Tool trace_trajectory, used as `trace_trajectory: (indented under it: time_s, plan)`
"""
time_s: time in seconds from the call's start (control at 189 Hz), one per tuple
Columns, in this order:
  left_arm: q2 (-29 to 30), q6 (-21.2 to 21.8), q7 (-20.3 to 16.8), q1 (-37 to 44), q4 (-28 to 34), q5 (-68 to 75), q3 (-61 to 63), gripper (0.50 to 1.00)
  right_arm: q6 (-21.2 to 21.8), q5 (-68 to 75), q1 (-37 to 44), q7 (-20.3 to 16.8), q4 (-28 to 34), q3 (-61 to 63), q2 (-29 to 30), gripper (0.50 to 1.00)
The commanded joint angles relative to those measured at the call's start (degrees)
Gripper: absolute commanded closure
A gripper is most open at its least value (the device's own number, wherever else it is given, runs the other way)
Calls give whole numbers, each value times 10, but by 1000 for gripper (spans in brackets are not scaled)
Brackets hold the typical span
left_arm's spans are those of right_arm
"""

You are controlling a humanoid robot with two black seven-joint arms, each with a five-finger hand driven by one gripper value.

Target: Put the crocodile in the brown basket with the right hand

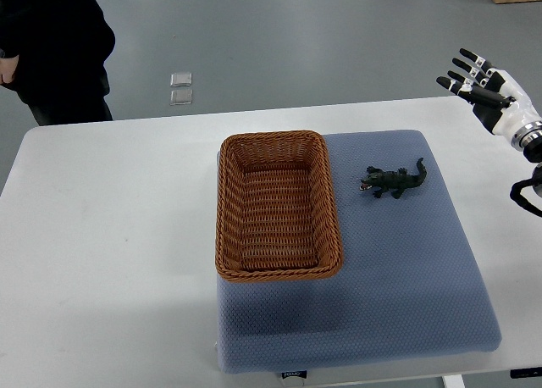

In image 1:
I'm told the person's bare hand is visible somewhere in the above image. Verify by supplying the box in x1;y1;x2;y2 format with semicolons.
0;56;19;85

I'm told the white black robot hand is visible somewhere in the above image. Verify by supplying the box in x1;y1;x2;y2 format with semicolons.
436;48;541;152

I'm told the dark toy crocodile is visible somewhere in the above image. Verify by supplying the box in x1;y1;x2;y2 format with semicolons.
359;158;427;199

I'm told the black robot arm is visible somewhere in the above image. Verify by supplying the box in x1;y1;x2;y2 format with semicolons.
520;129;542;197

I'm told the brown wicker basket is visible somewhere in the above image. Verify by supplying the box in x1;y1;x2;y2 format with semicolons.
215;130;344;283

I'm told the person in black clothes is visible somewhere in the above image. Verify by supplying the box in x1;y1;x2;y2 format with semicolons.
1;0;115;125

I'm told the upper grey floor plate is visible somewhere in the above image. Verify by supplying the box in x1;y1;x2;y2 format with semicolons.
170;72;192;87

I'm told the blue-grey foam cushion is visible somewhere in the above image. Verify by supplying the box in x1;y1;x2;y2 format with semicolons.
217;130;501;374

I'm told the black desk control panel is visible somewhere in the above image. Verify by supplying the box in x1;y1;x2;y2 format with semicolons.
510;366;542;380

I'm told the white table leg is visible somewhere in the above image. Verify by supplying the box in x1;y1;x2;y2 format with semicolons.
442;374;466;388

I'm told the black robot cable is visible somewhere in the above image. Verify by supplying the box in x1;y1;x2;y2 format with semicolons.
509;176;542;218

